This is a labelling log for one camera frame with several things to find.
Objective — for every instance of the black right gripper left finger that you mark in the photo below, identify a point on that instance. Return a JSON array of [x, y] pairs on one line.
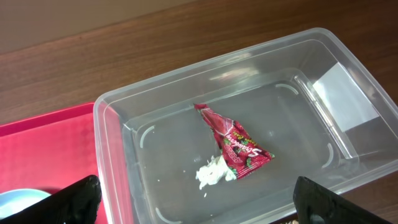
[[76, 204]]

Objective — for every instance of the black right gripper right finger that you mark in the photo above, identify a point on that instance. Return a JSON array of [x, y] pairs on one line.
[[316, 204]]

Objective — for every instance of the light blue plate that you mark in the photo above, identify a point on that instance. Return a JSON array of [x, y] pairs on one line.
[[14, 201]]

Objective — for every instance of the red snack wrapper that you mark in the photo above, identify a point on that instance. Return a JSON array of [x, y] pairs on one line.
[[241, 153]]

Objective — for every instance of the white napkin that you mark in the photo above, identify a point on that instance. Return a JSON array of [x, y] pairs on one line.
[[214, 171]]

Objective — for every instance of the red plastic tray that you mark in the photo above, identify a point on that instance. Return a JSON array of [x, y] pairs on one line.
[[49, 152]]

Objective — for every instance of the clear plastic bin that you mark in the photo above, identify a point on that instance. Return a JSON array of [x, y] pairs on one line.
[[305, 98]]

